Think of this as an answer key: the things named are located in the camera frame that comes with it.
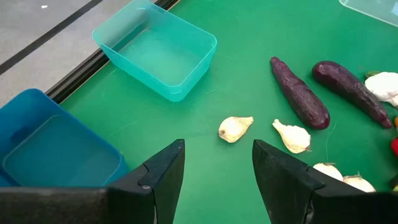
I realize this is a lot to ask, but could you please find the clear plastic bin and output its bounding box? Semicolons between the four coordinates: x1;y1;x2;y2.
338;0;398;28

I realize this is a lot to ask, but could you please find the green table mat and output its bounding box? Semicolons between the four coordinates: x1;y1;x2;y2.
60;0;398;224

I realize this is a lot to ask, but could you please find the black metal table frame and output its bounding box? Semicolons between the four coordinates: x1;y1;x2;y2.
45;0;181;105

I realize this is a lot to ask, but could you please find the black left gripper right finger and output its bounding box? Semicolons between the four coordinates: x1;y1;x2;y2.
252;139;398;224

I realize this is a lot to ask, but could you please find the purple eggplant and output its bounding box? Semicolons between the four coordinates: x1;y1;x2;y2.
270;56;331;131
312;60;394;129

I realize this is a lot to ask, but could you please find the large white garlic bulb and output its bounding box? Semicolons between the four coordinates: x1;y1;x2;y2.
364;72;398;109

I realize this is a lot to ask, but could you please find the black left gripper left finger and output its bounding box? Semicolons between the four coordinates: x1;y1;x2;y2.
0;138;187;224

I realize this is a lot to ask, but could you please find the teal translucent plastic bin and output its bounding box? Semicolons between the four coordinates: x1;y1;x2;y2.
92;0;218;103

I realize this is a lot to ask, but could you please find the blue plastic bin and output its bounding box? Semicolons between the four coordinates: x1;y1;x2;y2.
0;88;131;188

